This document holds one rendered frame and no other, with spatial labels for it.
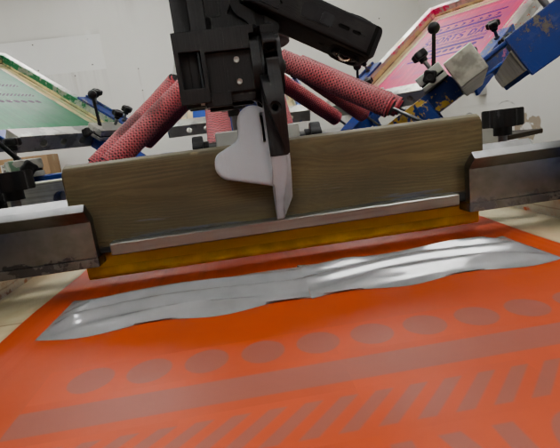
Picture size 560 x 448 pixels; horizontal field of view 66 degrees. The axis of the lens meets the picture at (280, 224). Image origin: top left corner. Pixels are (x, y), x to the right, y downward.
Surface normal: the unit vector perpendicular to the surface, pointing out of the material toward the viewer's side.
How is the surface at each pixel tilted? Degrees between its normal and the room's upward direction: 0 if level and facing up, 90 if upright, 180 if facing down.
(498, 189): 90
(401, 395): 0
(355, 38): 90
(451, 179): 90
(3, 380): 0
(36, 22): 90
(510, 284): 0
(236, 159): 82
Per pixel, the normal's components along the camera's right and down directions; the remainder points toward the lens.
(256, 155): 0.09, 0.05
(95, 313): 0.08, -0.75
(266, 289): -0.12, -0.70
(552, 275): -0.12, -0.97
